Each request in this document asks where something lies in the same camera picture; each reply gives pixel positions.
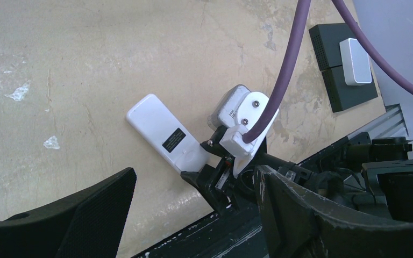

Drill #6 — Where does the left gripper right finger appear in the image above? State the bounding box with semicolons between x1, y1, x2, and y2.
253;166;413;257

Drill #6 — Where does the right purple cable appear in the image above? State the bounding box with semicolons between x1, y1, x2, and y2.
242;0;413;144

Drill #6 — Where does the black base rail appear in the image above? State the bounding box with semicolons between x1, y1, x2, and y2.
138;132;371;257

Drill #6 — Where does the aluminium frame rail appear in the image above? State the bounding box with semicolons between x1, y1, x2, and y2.
347;104;409;139

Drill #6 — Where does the white device on box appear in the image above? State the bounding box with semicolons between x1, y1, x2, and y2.
339;38;372;86

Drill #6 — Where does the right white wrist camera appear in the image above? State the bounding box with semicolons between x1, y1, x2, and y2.
208;84;279;178

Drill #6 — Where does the white red remote control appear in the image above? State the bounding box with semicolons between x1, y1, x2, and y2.
125;94;209;173

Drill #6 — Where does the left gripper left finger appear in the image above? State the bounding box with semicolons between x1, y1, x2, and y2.
0;168;137;257

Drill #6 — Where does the black perforated box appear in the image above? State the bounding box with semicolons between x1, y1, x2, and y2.
309;23;378;113

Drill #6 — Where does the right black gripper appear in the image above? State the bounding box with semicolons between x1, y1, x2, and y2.
181;126;257;215

